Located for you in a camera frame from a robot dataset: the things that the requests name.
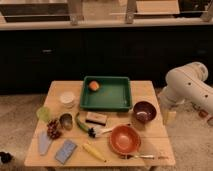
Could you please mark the grey blue spatula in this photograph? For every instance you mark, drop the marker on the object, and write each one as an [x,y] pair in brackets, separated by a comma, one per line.
[44,142]

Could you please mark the dark purple bowl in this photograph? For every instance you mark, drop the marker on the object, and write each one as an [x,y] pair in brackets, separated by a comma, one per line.
[144,111]

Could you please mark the metal fork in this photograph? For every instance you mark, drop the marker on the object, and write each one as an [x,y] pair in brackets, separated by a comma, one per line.
[137,156]

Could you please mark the white cup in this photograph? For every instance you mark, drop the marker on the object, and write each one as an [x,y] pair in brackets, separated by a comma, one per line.
[67,99]

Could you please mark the black dish brush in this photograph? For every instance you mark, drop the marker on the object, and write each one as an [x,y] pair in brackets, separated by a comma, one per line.
[97,131]

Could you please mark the orange fruit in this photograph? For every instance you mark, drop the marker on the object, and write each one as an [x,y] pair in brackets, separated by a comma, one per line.
[94,86]

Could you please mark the orange red bowl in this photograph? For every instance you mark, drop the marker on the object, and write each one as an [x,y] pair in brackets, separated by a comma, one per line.
[124,140]

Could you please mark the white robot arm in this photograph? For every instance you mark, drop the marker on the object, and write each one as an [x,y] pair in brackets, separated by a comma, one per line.
[186,83]

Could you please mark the green plastic cup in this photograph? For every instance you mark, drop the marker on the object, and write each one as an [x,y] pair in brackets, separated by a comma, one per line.
[43,114]

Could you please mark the blue sponge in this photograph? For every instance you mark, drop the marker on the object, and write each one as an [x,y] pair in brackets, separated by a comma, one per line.
[65,151]

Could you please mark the black object on floor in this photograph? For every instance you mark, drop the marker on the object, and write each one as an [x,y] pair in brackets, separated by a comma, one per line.
[5,157]

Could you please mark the bunch of dark grapes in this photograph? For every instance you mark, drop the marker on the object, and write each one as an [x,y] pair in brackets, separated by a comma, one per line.
[52,129]

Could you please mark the wooden table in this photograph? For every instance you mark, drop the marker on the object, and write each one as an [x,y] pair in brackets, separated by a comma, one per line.
[154,140]

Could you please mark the small metal cup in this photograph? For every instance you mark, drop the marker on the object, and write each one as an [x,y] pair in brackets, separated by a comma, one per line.
[66,121]

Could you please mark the green cucumber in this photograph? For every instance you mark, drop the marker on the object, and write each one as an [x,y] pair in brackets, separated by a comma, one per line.
[80,124]

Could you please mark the green plastic tray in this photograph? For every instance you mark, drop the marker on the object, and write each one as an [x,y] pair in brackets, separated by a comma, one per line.
[114,94]

